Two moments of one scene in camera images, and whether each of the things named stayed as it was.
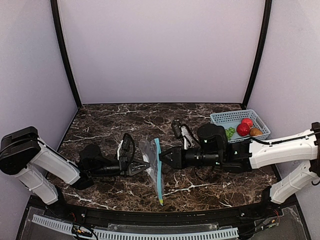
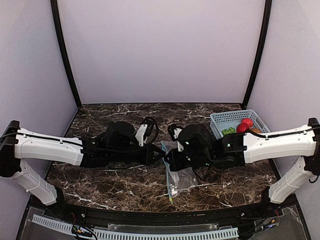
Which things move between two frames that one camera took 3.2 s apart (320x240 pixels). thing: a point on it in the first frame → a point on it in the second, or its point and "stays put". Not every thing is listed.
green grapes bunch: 229,132 stays put
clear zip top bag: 151,150 → 177,181
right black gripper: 178,158 stays put
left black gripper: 124,167 → 149,155
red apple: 248,121 stays put
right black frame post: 267,17 stays put
